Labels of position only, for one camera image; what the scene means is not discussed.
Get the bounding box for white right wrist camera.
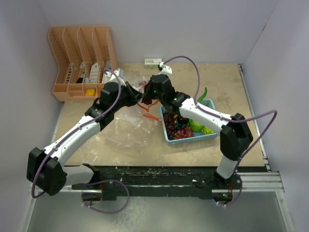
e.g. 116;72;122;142
158;62;172;76

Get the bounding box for black metal base frame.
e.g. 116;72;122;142
65;165;243;203

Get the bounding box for yellow-green custard apple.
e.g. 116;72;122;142
202;127;215;135

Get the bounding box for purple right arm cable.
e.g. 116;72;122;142
161;56;278;208

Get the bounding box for light blue plastic basket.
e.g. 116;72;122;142
160;107;217;145

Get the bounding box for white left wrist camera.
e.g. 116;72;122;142
109;69;126;86

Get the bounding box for aluminium rail frame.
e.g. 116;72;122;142
236;63;295;232

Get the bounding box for small green white box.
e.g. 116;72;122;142
144;58;162;69

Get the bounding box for dark red grape bunch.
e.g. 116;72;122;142
163;112;189;140

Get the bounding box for green custard apple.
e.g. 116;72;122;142
190;120;205;132

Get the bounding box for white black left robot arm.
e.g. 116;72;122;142
27;82;143;196

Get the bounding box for orange plastic file organizer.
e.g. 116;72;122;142
48;26;117;102

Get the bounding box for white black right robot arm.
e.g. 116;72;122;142
144;74;253;189

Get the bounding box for green chili pepper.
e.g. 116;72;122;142
197;87;208;103

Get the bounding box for yellow block in organizer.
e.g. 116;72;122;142
86;89;96;97

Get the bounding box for white bottle in organizer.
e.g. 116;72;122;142
89;63;99;83

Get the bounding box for white blue box in organizer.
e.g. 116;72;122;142
101;60;112;84

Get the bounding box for clear zip top bag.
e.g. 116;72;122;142
106;76;162;159

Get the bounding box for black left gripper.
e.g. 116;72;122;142
112;82;144;113

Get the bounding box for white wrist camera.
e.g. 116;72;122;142
158;62;172;76
109;69;126;86

